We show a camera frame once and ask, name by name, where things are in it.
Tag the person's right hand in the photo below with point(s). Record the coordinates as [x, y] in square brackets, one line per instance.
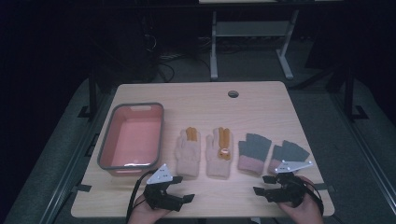
[308, 211]

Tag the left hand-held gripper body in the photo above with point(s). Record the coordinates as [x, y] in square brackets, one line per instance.
[162, 196]

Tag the beige glove with orange fingers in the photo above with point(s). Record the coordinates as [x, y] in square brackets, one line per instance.
[187, 155]

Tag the grey and pink fingerless glove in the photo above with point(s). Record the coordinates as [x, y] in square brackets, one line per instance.
[292, 152]
[253, 152]

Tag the person's left hand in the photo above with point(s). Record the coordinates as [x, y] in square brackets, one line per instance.
[144, 215]

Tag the black metal stand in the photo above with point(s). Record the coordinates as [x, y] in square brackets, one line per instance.
[92, 93]
[350, 93]

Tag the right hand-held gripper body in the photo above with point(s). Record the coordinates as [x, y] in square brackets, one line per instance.
[288, 191]

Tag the white metal desk frame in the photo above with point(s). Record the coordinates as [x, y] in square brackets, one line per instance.
[249, 28]

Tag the beige glove with bear face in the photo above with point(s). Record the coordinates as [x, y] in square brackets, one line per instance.
[218, 165]

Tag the pink basin with grey rim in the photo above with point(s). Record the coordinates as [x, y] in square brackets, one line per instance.
[132, 143]

